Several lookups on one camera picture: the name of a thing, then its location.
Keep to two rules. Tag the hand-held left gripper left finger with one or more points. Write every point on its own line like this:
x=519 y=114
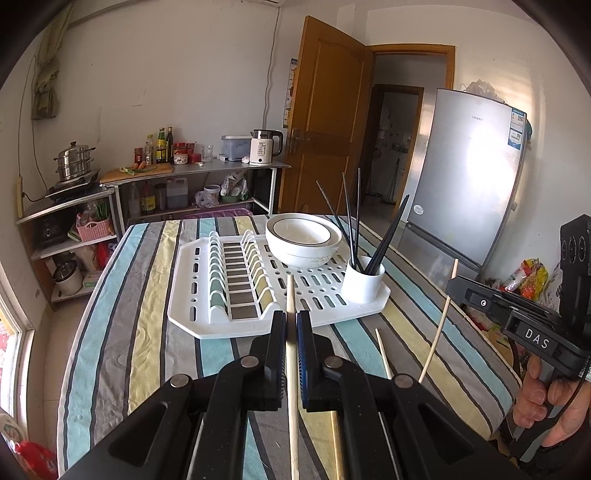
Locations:
x=280 y=355

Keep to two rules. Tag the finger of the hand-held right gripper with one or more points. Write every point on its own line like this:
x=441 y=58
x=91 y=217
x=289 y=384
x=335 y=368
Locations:
x=482 y=302
x=521 y=297

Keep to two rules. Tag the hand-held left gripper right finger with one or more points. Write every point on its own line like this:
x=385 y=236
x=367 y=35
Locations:
x=302 y=355

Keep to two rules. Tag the wooden chopstick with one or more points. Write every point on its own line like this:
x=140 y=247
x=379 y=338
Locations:
x=383 y=353
x=292 y=438
x=339 y=447
x=436 y=341

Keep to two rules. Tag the white cup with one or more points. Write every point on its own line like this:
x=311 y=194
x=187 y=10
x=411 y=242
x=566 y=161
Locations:
x=362 y=286

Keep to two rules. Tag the black chopstick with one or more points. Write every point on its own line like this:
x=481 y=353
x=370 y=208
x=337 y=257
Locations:
x=379 y=258
x=385 y=240
x=358 y=217
x=335 y=221
x=400 y=208
x=349 y=221

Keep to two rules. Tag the person's right hand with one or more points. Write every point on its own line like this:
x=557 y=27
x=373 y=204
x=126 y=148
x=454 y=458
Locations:
x=531 y=406

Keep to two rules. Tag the colourful snack bags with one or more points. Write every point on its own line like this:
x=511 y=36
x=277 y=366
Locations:
x=526 y=279

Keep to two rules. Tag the white plastic dish rack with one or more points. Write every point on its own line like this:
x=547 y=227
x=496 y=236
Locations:
x=323 y=295

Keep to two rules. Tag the white stacked bowls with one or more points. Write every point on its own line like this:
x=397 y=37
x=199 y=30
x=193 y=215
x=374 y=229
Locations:
x=304 y=261

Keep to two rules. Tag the silver refrigerator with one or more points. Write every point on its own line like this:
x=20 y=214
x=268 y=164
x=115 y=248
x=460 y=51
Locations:
x=466 y=184

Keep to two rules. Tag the white bowl black rim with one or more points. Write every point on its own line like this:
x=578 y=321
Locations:
x=300 y=233

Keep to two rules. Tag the striped tablecloth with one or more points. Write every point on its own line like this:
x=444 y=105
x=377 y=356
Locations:
x=138 y=300

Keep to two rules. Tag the plastic jug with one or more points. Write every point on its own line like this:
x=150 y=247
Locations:
x=177 y=194

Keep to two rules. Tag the metal shelf unit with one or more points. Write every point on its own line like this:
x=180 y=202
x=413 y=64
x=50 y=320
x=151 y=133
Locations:
x=231 y=167

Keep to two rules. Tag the white electric kettle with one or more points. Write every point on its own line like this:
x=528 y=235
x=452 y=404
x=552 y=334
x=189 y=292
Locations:
x=262 y=150

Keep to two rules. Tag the clear plastic container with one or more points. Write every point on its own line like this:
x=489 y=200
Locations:
x=235 y=148

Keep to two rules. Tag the drinking glass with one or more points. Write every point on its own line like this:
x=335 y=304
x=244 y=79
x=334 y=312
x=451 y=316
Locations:
x=207 y=153

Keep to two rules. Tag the pink plastic basket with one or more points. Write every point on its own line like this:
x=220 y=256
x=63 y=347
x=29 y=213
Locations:
x=94 y=229

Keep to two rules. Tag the red label jar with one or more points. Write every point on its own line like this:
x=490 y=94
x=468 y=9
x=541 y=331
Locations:
x=180 y=154

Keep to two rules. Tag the white rice cooker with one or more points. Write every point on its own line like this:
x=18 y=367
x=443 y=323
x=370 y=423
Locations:
x=67 y=279

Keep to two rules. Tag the wooden cutting board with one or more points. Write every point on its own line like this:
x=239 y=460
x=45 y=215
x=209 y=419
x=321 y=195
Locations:
x=138 y=174

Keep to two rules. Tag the dark glass bottle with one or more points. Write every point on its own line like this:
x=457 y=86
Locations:
x=170 y=145

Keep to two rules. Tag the yellow label bottle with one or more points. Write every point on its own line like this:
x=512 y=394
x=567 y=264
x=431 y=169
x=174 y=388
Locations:
x=160 y=147

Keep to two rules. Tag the wooden door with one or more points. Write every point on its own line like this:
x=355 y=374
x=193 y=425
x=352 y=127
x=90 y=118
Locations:
x=328 y=115

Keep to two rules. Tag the low metal shelf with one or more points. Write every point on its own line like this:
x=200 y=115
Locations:
x=60 y=251

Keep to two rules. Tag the clear bottle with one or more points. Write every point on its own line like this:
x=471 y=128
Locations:
x=148 y=150

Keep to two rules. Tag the black kitchen appliance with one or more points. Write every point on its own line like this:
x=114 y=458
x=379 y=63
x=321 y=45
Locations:
x=48 y=230

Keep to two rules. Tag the red plastic bag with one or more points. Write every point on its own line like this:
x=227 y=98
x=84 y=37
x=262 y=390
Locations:
x=34 y=461

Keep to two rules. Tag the gas stove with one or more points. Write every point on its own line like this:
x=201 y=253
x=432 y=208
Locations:
x=69 y=189

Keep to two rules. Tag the stainless steel steamer pot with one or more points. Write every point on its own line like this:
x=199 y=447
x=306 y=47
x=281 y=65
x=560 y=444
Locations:
x=74 y=161

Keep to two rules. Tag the beige power strip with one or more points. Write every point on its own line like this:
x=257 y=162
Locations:
x=19 y=196

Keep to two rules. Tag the wall calendar strip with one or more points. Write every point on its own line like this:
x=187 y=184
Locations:
x=290 y=92

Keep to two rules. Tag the wooden door frame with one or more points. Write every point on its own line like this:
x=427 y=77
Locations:
x=415 y=47

